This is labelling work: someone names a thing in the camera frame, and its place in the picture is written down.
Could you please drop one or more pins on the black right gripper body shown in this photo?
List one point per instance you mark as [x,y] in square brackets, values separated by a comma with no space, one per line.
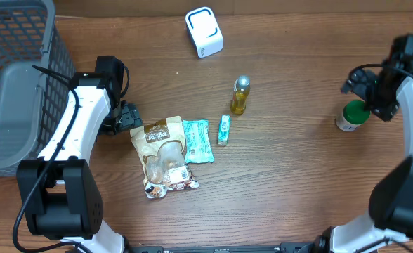
[359,84]

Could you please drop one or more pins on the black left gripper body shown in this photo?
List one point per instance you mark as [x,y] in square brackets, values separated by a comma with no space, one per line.
[127,118]

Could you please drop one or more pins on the green lid white jar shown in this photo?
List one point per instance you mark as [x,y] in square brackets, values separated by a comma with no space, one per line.
[352,116]

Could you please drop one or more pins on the brown snack packet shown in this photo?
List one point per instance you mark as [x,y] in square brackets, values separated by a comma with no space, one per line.
[160,148]

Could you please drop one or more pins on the teal Kleenex tissue pack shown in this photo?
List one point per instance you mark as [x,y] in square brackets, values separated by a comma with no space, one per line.
[224,130]

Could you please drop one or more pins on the clear yellow liquid bottle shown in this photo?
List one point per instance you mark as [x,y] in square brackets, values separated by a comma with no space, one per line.
[241,90]

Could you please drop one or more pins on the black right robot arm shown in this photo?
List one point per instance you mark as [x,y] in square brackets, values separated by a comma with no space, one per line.
[389,218]

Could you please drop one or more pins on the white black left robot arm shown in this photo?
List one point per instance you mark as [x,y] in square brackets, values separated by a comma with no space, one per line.
[60,198]

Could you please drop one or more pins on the white barcode scanner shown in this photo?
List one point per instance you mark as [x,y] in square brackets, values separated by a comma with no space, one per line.
[204,31]

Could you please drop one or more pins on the grey plastic mesh basket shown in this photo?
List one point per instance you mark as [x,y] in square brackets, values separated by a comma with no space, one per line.
[31,103]

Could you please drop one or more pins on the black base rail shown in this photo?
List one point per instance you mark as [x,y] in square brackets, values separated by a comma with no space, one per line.
[284,247]

